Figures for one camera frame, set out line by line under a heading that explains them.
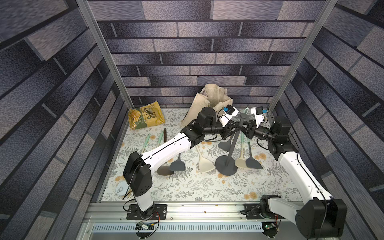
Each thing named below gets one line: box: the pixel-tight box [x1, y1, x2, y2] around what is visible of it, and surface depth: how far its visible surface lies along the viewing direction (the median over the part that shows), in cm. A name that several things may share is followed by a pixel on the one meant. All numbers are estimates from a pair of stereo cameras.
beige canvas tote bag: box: [181, 83, 233, 127], surface depth 95 cm
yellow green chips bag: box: [128, 100, 166, 131], surface depth 108 cm
